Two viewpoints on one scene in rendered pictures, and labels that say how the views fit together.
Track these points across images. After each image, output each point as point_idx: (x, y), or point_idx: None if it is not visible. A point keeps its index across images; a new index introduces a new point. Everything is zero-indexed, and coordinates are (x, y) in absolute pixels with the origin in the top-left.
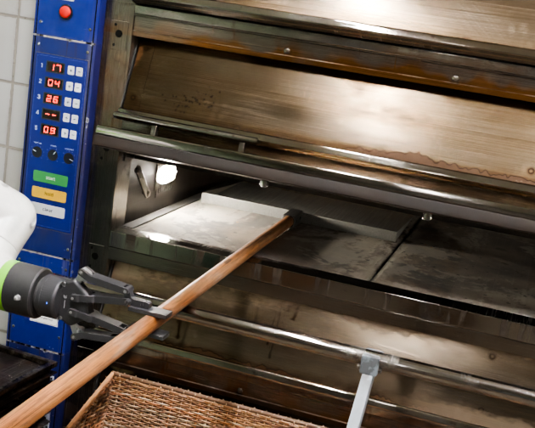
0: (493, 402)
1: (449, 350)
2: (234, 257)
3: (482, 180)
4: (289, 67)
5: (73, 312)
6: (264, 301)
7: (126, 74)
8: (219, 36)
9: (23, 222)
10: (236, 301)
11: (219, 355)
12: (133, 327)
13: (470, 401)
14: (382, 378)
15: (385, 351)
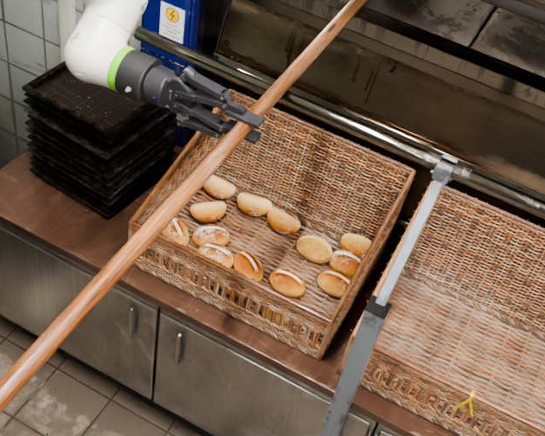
0: None
1: (531, 123)
2: (339, 21)
3: None
4: None
5: (177, 105)
6: (367, 51)
7: None
8: None
9: (134, 6)
10: (341, 47)
11: (322, 92)
12: (226, 141)
13: (541, 170)
14: (464, 137)
15: (471, 113)
